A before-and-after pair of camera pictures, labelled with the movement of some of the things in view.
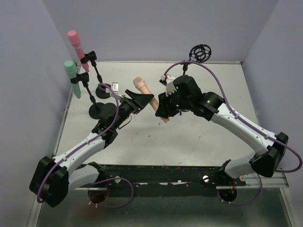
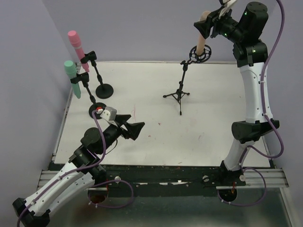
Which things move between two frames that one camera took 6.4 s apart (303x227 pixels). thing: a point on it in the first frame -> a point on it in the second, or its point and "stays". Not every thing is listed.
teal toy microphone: (70, 68) stays
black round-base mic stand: (101, 91) stays
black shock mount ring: (200, 53) stays
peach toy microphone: (142, 88) -> (201, 40)
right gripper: (164, 104) -> (213, 22)
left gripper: (130, 104) -> (123, 129)
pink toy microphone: (75, 41) stays
